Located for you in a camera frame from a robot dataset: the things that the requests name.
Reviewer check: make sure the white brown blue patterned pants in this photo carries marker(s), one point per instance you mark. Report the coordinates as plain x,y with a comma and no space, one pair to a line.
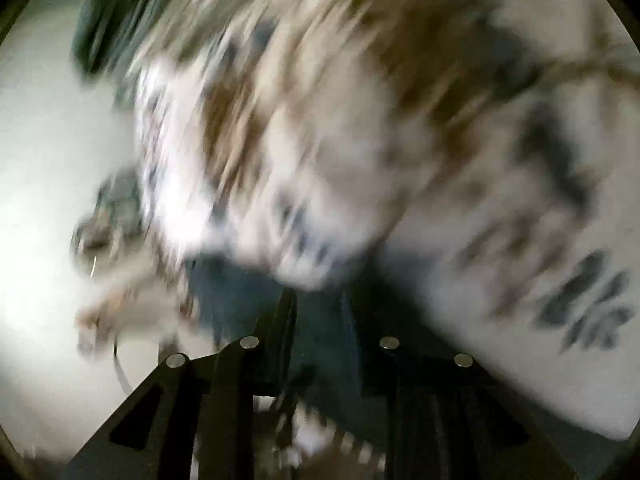
310,125

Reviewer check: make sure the dark teal cloth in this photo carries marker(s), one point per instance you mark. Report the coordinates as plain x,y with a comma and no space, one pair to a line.
117,7

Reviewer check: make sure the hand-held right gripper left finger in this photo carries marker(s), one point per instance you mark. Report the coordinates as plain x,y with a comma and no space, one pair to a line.
286,320

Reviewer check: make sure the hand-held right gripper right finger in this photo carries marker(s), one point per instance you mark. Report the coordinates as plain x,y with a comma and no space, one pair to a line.
351,325

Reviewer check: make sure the white printed bed sheet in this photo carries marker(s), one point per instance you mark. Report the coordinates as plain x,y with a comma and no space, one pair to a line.
540,240

